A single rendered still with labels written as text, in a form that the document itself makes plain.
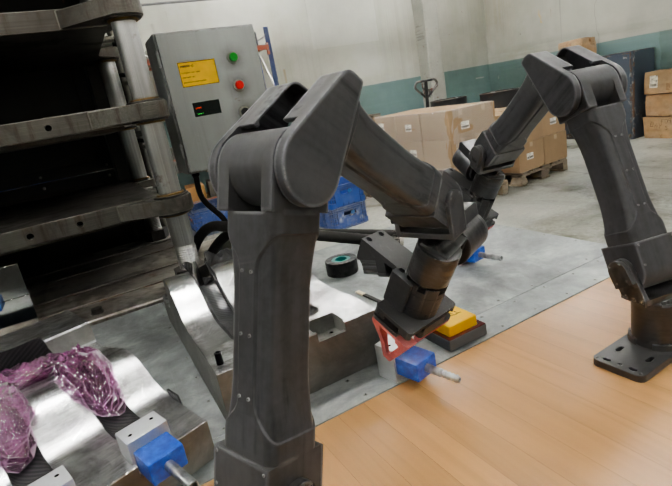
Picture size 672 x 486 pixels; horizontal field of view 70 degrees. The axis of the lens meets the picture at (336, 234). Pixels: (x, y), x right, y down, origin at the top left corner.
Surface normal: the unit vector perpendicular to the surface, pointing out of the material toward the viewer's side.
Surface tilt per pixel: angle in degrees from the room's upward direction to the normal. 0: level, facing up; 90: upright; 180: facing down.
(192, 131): 90
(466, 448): 0
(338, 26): 90
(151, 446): 0
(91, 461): 0
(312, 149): 90
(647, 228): 68
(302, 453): 91
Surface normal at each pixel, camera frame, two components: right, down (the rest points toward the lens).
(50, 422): 0.19, -0.79
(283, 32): 0.42, 0.18
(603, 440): -0.18, -0.95
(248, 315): -0.65, 0.02
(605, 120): 0.20, -0.15
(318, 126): 0.76, 0.04
